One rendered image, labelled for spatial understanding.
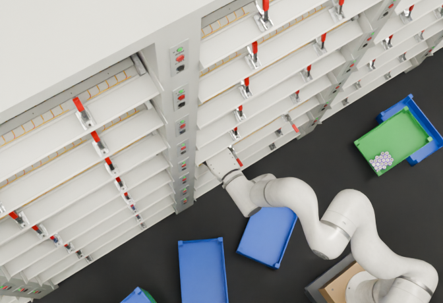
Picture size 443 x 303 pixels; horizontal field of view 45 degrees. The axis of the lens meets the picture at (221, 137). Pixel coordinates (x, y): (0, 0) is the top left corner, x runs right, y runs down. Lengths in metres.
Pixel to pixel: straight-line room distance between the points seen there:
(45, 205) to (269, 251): 1.30
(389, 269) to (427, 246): 1.03
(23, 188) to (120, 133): 0.25
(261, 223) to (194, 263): 0.36
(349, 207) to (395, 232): 1.13
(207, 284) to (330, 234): 1.05
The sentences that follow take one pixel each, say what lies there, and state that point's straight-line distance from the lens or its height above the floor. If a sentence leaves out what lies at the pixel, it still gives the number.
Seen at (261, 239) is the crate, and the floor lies 0.00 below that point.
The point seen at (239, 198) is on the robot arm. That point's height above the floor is 0.63.
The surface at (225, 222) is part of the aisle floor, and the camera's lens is 2.52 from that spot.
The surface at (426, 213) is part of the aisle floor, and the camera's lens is 2.76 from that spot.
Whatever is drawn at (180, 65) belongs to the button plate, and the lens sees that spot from 1.05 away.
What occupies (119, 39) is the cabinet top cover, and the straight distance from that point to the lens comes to 0.89.
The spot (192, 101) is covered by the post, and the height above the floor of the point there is 1.30.
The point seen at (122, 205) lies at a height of 0.68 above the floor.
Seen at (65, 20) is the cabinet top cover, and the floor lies 1.70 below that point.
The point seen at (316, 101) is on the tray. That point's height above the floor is 0.49.
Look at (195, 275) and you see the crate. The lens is 2.48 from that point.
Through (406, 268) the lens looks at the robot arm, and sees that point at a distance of 1.76.
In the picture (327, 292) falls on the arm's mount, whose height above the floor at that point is 0.39.
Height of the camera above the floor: 2.48
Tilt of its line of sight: 71 degrees down
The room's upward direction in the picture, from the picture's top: 10 degrees clockwise
